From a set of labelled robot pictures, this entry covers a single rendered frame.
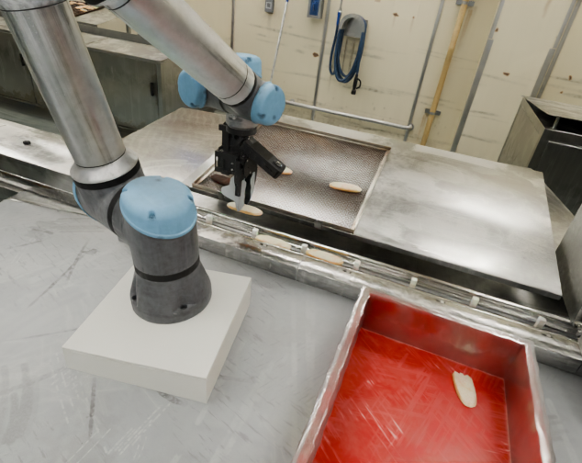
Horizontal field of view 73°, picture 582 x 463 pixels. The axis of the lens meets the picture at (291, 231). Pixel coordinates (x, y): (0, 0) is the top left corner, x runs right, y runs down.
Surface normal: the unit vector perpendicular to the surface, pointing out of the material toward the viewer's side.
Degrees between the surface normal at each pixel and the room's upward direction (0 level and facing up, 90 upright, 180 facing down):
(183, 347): 4
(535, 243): 10
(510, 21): 90
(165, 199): 7
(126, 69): 90
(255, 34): 93
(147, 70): 90
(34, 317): 0
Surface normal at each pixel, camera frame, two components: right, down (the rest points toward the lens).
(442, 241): 0.05, -0.76
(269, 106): 0.77, 0.40
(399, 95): -0.36, 0.45
